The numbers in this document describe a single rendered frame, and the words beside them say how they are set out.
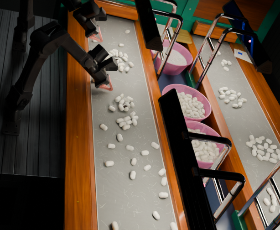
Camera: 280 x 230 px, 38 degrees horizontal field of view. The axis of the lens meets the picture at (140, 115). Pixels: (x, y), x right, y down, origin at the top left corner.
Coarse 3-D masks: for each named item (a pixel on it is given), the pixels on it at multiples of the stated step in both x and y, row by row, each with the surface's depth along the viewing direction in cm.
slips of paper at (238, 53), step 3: (234, 51) 265; (237, 51) 266; (240, 51) 267; (234, 54) 262; (237, 54) 262; (240, 54) 264; (243, 54) 265; (246, 54) 267; (240, 57) 261; (243, 57) 262; (246, 57) 263; (246, 60) 260; (249, 60) 262; (252, 63) 260
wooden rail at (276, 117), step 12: (240, 48) 271; (240, 60) 258; (252, 72) 251; (252, 84) 241; (264, 84) 245; (264, 96) 234; (264, 108) 225; (276, 108) 229; (276, 120) 219; (276, 132) 212
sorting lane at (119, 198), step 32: (128, 64) 219; (96, 96) 191; (96, 128) 175; (96, 160) 161; (128, 160) 167; (160, 160) 172; (96, 192) 149; (128, 192) 154; (160, 192) 159; (128, 224) 144; (160, 224) 148
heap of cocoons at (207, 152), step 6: (198, 132) 194; (192, 144) 187; (198, 144) 188; (204, 144) 190; (210, 144) 190; (198, 150) 185; (204, 150) 186; (210, 150) 188; (216, 150) 189; (198, 156) 184; (204, 156) 183; (210, 156) 184; (216, 156) 187
